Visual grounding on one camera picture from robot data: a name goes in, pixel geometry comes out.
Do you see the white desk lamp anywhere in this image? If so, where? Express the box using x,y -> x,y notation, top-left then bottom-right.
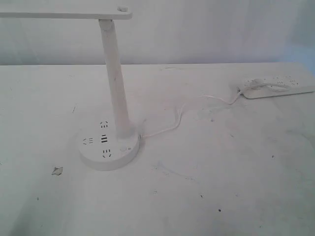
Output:
0,3 -> 140,171

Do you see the torn paper scrap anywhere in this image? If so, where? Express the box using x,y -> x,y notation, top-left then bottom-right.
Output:
52,167 -> 63,176

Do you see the white power strip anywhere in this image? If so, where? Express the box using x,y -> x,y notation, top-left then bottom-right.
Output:
238,76 -> 315,99

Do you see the white power cord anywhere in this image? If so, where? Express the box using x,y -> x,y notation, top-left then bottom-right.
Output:
138,91 -> 243,140

